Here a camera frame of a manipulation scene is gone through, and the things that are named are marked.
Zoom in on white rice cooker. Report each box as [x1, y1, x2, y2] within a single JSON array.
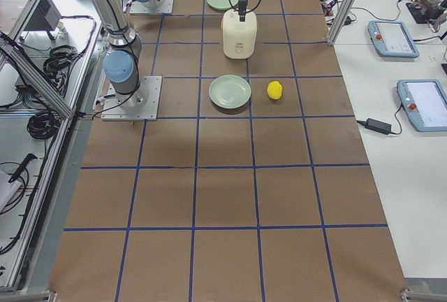
[[221, 9, 258, 59]]

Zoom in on green plate near yellow toy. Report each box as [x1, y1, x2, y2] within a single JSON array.
[[208, 75, 251, 109]]

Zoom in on yellow toy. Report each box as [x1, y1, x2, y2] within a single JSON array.
[[267, 80, 283, 100]]

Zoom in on far blue teach pendant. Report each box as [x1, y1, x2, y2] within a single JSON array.
[[367, 20, 420, 59]]

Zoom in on blue teach pendant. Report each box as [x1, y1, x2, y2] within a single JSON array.
[[397, 79, 446, 132], [367, 20, 420, 59]]

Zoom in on brown paper table mat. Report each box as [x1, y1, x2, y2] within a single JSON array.
[[49, 0, 406, 301]]

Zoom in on black power adapter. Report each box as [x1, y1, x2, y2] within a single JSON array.
[[365, 118, 392, 135]]

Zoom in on grey control box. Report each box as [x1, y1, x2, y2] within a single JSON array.
[[24, 0, 62, 41]]

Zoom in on near blue teach pendant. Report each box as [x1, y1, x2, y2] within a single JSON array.
[[397, 79, 446, 132]]

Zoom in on coiled black cables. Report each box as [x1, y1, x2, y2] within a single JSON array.
[[42, 45, 87, 88]]

